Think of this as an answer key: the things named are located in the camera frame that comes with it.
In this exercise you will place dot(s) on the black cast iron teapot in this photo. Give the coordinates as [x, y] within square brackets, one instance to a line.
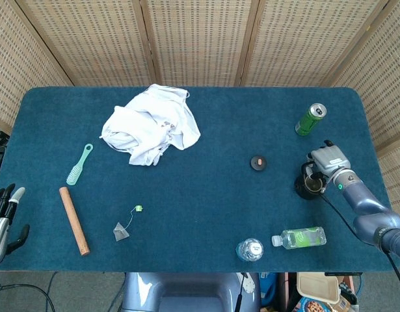
[308, 194]

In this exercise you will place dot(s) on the beige takeout box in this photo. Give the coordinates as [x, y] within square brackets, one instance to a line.
[316, 287]

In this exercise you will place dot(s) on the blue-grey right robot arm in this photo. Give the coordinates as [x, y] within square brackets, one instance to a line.
[365, 204]

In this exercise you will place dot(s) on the cookie box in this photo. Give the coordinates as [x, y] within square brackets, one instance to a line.
[312, 306]

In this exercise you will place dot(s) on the crumpled white cloth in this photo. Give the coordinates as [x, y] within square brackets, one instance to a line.
[147, 126]

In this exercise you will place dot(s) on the blue-grey robot torso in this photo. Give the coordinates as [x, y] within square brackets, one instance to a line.
[186, 292]

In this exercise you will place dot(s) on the blue plastic package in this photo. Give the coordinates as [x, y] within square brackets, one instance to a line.
[268, 287]

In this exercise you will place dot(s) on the mint green hairbrush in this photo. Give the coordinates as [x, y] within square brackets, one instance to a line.
[76, 170]

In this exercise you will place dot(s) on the woven folding screen wooden frame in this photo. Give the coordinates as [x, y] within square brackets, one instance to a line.
[199, 39]

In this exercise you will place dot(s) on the clear water bottle white cap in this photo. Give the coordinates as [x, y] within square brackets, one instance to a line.
[249, 250]

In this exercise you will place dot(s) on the blue felt table mat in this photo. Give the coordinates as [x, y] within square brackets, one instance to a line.
[186, 201]

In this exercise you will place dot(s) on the tea bag with green tag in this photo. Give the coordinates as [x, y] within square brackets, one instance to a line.
[121, 232]

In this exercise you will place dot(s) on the wooden rolling pin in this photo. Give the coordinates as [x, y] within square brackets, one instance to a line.
[73, 219]

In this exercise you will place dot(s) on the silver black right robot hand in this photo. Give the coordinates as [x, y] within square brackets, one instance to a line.
[331, 159]

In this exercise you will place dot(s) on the green energy drink can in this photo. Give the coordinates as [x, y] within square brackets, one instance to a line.
[307, 124]

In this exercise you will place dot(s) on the clear bottle green label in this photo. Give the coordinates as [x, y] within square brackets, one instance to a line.
[300, 238]

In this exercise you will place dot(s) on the black teapot lid orange knob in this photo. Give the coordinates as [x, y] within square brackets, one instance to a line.
[259, 163]

